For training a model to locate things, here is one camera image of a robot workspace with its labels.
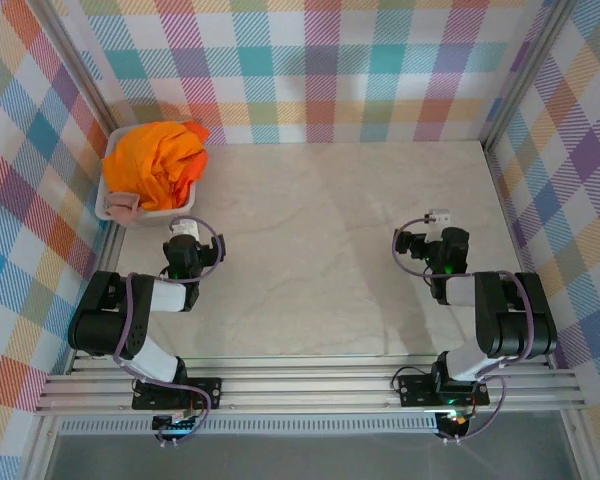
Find pink shorts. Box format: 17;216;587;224
104;192;141;226

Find light orange shorts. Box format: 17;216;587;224
102;122;209;211

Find red-orange shorts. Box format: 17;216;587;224
182;120;211;187

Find white perforated plastic basket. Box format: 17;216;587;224
94;124;201;229

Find green circuit board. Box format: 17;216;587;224
151;413;200;435

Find small circuit board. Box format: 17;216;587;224
438;409;474;437

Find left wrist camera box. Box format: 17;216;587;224
171;219;202;242

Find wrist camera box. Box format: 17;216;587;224
427;208;454;241
171;219;202;242

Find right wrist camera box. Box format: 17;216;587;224
427;208;454;241

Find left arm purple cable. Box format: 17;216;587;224
113;215;227;444

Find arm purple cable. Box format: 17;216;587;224
391;215;536;444
113;215;227;444

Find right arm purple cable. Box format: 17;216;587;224
391;215;536;444

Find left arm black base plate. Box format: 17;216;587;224
132;377;224;411

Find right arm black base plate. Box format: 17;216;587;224
397;374;491;407

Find aluminium frame rails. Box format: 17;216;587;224
34;354;589;416

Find aluminium upright post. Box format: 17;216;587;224
27;0;120;132
482;0;576;151

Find slotted grey cable duct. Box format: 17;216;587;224
57;417;441;436

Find aluminium lower frame bar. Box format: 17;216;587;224
562;412;595;480
22;417;61;480

